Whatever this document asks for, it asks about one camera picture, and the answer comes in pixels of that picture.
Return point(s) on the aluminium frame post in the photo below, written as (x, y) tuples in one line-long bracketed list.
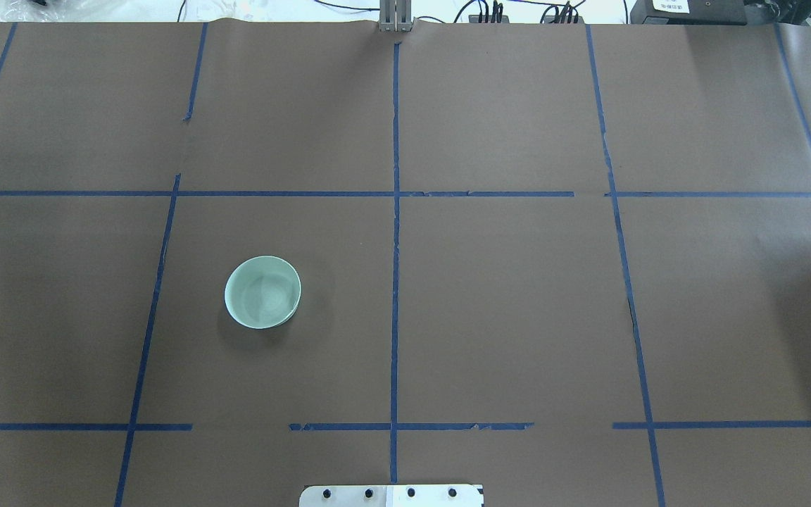
[(396, 16)]

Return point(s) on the light green bowl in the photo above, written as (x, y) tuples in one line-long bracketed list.
[(263, 292)]

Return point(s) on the black electronics box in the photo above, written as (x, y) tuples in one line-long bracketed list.
[(732, 13)]

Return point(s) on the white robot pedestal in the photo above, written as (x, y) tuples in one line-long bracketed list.
[(393, 495)]

